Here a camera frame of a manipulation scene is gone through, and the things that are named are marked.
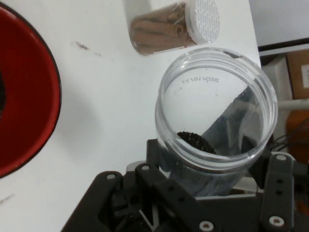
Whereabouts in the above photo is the black strip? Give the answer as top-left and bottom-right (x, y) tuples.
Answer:
(257, 37), (309, 58)

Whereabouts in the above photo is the cardboard box white label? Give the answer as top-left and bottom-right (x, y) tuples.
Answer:
(286, 49), (309, 100)

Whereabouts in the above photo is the white table leg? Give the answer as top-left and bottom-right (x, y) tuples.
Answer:
(277, 98), (309, 111)

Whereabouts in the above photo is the clear plastic jar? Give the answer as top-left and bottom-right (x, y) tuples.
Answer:
(154, 47), (279, 198)

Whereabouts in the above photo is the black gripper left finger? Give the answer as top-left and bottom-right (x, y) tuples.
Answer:
(60, 139), (218, 232)

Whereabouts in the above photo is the thin black tangled cable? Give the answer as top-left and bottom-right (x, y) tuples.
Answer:
(272, 120), (309, 151)

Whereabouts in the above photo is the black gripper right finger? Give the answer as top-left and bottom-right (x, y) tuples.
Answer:
(242, 135), (309, 232)

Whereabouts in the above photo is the cinnamon stick jar white lid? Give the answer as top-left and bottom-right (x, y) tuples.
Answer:
(127, 0), (222, 57)

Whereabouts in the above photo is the red bowl black rim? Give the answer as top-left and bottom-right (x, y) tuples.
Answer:
(0, 4), (62, 179)

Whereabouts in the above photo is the black seed pile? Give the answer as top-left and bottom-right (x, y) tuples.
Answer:
(177, 130), (217, 155)

